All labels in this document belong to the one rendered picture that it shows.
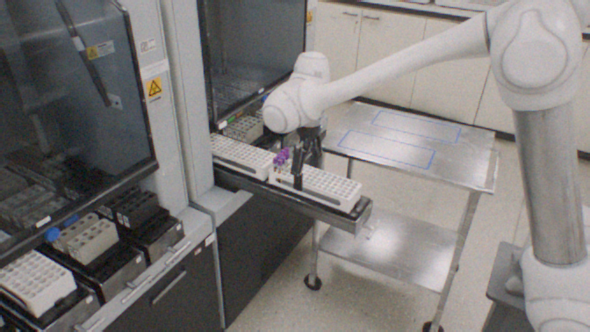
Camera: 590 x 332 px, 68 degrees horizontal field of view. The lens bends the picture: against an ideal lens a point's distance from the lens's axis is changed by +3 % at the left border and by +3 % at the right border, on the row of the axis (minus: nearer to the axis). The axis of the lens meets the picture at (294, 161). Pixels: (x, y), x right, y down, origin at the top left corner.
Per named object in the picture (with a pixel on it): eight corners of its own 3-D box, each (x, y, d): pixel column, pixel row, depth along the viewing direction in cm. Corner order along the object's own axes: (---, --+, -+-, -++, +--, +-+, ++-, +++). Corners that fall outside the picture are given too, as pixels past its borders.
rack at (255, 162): (196, 158, 159) (194, 143, 155) (213, 146, 166) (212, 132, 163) (263, 184, 146) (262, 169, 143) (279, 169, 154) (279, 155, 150)
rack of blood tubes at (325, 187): (268, 185, 146) (267, 170, 142) (283, 171, 153) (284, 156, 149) (348, 216, 133) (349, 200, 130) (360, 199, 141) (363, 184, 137)
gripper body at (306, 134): (313, 131, 125) (312, 157, 131) (326, 119, 132) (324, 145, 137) (291, 124, 128) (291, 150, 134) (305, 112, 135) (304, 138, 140)
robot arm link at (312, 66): (300, 94, 133) (282, 111, 123) (303, 44, 124) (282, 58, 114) (334, 101, 129) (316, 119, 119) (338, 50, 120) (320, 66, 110)
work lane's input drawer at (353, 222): (187, 172, 163) (184, 152, 158) (211, 155, 173) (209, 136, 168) (367, 246, 132) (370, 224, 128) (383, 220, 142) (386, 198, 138)
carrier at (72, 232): (97, 228, 124) (93, 212, 121) (103, 231, 123) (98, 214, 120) (60, 254, 116) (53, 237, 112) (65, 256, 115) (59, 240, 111)
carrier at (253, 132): (259, 132, 172) (258, 119, 169) (263, 133, 172) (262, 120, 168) (241, 145, 164) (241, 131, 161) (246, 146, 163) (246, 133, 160)
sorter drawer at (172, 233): (5, 189, 152) (-4, 167, 147) (44, 169, 162) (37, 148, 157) (162, 272, 122) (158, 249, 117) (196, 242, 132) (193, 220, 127)
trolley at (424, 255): (302, 287, 211) (309, 143, 166) (336, 230, 246) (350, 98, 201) (442, 346, 187) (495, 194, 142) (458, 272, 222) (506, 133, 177)
